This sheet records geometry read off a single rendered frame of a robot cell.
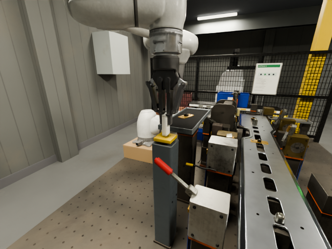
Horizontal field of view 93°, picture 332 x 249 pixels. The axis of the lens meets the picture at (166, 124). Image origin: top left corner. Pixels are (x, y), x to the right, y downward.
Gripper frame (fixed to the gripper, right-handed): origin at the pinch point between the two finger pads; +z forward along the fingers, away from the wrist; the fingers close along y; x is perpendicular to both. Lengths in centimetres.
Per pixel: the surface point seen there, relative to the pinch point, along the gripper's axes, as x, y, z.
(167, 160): -3.6, 2.1, 10.8
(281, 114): 88, 49, 12
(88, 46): 183, -240, -62
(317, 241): -6.6, 40.2, 19.9
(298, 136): 53, 51, 15
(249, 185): 7.8, 27.1, 20.0
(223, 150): 12.0, 17.4, 11.2
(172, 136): 0.7, 1.9, 4.0
